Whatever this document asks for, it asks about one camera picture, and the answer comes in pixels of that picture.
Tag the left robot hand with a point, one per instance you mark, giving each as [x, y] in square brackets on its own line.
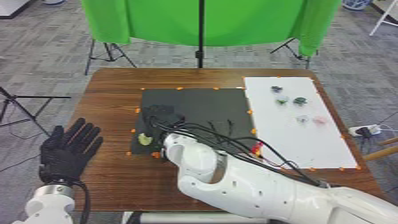
[65, 156]

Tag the blue and white vase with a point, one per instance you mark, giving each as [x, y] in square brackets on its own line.
[358, 4]

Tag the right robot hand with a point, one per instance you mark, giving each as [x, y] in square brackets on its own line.
[162, 116]

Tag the black stand pole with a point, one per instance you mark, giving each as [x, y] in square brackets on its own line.
[200, 33]

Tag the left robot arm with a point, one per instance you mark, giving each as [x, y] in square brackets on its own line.
[51, 203]

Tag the white stand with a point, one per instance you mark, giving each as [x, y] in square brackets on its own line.
[385, 16]

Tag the black tripod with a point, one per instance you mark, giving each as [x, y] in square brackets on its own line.
[24, 97]

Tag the pink flower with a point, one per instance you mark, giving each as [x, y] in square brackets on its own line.
[321, 120]

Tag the white power strip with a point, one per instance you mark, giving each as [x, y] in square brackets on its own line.
[365, 130]

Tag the wooden chair leg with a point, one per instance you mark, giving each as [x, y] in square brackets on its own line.
[383, 153]

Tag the green flower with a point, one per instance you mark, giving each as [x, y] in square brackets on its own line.
[301, 100]

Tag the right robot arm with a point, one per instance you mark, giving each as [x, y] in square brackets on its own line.
[250, 186]

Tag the white sheet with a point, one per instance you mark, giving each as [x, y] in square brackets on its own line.
[296, 143]

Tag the pale grey bar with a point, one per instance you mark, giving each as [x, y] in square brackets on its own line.
[196, 218]

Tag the yellow flower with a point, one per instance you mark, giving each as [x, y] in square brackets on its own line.
[145, 139]

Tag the blue flower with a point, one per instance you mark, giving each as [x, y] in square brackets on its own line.
[276, 89]

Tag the dark mat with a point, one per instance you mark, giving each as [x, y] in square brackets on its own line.
[207, 106]

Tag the white flower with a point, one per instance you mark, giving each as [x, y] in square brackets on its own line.
[303, 118]
[282, 99]

